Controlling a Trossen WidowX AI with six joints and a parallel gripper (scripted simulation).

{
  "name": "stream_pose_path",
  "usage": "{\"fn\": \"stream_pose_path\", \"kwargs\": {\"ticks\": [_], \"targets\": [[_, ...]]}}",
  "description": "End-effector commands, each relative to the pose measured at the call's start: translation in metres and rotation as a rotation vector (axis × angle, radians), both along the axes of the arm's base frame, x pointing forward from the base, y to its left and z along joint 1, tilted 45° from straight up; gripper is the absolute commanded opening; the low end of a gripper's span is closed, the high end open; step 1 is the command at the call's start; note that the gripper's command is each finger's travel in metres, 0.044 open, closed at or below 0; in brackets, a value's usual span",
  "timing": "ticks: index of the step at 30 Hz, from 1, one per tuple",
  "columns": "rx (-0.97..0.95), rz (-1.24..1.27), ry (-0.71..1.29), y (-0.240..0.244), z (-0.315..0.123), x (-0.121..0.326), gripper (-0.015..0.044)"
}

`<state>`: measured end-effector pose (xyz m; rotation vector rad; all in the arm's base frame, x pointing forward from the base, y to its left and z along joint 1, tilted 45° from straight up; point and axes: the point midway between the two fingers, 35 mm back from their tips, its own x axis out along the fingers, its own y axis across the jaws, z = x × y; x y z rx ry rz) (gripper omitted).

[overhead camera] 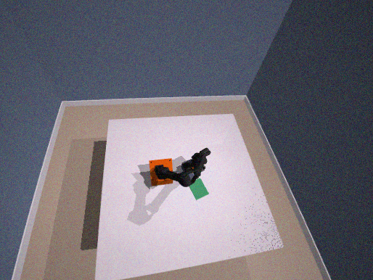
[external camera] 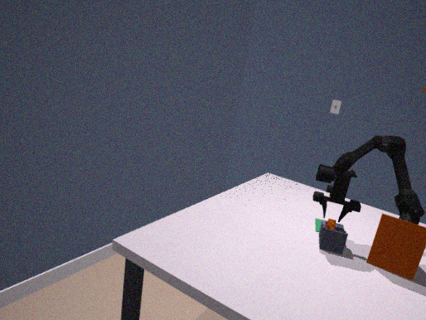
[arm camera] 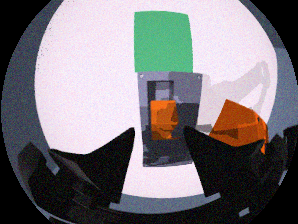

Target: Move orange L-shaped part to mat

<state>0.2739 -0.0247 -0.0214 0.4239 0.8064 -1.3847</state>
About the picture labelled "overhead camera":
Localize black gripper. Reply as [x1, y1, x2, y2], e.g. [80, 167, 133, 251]
[183, 160, 196, 170]

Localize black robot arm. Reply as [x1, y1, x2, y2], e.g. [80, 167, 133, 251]
[154, 147, 211, 187]

